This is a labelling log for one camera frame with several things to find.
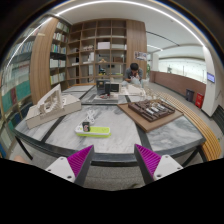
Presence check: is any white model near person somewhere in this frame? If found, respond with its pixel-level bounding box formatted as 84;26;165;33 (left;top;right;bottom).
120;84;145;96

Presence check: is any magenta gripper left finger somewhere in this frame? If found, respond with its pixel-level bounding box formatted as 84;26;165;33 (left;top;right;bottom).
46;145;94;186

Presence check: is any brown wooden site model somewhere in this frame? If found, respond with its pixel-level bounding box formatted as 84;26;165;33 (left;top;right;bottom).
118;100;183;132

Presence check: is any black charger plug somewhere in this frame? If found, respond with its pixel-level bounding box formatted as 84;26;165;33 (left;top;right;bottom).
82;122;90;132

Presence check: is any white power strip cable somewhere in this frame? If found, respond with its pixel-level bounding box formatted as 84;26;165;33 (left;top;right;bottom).
85;108;97;127

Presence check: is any wooden slatted bench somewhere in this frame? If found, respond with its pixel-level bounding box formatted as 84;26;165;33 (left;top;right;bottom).
158;92;222;161

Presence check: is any seated person in grey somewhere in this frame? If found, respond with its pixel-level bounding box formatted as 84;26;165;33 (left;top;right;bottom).
122;63;143;86

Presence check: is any red trash bin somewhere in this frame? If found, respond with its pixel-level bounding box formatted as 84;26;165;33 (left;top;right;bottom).
195;93;204;109

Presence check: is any wall mounted blue screen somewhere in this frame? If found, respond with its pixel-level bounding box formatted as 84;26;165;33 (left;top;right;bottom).
207;72;215;83

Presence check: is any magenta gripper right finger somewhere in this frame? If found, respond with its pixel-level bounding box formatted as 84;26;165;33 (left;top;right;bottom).
134;144;182;184

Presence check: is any dark trash bin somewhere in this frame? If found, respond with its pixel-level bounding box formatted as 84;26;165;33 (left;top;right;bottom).
185;89;194;102

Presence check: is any black box model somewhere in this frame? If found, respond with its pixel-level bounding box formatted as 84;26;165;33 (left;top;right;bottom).
96;79;120;95

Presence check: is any wooden bookshelf wall unit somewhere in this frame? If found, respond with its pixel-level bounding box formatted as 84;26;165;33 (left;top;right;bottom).
66;18;147;86

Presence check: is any white green power strip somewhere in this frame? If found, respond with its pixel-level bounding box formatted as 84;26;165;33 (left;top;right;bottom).
75;125;111;137

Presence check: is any left bookshelf with books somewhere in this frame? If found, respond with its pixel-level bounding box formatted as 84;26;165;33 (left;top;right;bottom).
0;16;70;158

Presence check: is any white architectural building model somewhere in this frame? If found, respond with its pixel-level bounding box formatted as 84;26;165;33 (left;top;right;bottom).
25;85;81;129

